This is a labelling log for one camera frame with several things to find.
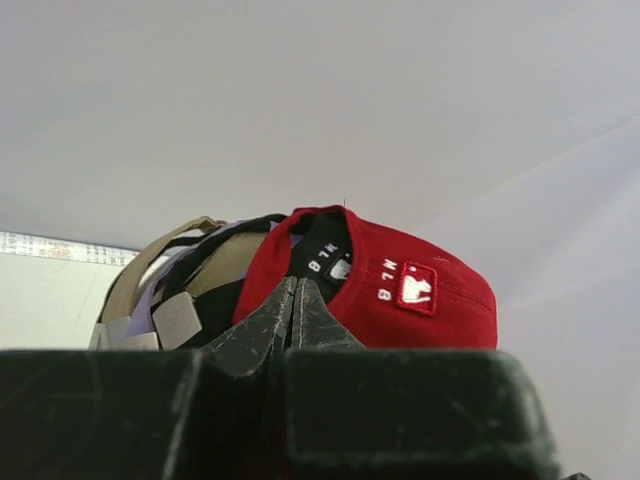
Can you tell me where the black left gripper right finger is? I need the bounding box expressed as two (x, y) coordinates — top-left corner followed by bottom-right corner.
(284, 279), (561, 479)

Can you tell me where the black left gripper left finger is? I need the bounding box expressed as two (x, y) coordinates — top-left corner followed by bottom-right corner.
(1, 277), (297, 479)

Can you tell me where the purple LA cap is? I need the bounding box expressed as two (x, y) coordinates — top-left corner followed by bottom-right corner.
(117, 220), (271, 350)

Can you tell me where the red cap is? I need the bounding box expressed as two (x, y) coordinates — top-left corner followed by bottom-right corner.
(232, 205), (499, 351)

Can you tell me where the beige cap black letter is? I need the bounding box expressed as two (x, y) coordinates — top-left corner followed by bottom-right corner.
(89, 216), (235, 350)

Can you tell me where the aluminium front rail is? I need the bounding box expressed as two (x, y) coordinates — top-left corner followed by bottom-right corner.
(1, 232), (138, 266)

